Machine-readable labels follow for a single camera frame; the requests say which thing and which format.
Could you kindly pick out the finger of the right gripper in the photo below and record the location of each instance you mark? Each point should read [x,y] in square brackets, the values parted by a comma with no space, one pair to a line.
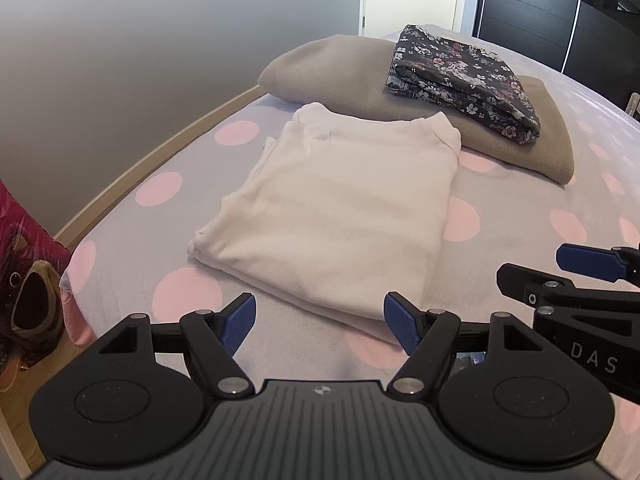
[537,289]
[610,265]

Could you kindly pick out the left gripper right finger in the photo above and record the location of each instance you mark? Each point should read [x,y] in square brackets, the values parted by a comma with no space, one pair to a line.
[427,337]

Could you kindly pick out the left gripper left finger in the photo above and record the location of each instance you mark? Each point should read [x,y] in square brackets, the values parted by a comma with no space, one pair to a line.
[212,339]

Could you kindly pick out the cream white sweater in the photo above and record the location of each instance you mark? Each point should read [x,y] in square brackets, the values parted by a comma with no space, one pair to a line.
[338,212]

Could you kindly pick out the red bear plush toy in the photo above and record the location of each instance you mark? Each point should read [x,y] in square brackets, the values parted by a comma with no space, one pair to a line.
[31,308]

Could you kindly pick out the folded black floral garment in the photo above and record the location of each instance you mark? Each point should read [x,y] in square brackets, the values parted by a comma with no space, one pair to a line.
[470,79]

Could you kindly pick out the dark wardrobe with doors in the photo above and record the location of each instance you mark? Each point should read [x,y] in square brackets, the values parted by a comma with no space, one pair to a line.
[595,42]

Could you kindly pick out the folded tan brown garment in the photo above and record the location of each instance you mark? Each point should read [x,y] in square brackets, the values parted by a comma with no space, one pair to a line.
[347,74]

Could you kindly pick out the wooden bed frame edge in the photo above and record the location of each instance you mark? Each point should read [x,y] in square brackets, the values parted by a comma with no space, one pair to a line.
[20,454]

